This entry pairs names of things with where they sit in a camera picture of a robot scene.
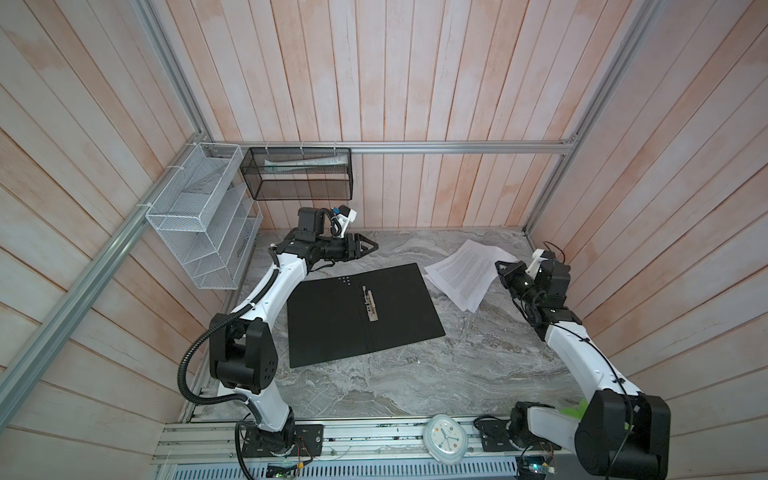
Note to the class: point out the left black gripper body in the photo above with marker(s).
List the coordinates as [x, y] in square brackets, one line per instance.
[336, 248]

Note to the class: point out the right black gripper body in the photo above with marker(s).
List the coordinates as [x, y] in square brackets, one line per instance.
[520, 286]

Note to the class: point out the white printed paper stack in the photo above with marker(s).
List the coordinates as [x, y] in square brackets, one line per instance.
[466, 275]

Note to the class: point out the blue black file folder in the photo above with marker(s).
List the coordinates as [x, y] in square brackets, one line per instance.
[327, 318]

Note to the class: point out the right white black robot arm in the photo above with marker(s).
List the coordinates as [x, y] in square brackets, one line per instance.
[624, 432]

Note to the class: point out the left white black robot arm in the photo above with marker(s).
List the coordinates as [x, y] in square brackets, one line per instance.
[242, 354]

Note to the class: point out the metal folder clip bar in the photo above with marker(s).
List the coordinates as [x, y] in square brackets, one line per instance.
[370, 305]

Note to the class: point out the white round clock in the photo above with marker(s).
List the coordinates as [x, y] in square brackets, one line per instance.
[445, 439]

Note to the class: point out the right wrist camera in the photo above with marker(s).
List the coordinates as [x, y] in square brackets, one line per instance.
[538, 256]

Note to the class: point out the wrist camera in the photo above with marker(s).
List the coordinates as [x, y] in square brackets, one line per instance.
[538, 256]
[340, 219]

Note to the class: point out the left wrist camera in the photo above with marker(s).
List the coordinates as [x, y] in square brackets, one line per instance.
[340, 219]

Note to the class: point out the black mesh wall basket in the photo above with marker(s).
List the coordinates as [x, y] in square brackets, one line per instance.
[298, 173]

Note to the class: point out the white wire mesh shelf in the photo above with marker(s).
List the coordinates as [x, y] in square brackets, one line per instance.
[206, 219]

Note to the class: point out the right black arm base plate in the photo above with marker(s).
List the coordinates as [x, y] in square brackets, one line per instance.
[494, 434]

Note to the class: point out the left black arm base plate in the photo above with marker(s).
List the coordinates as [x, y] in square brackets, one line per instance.
[307, 442]

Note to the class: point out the aluminium front rail frame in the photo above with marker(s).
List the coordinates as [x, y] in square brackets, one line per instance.
[373, 448]

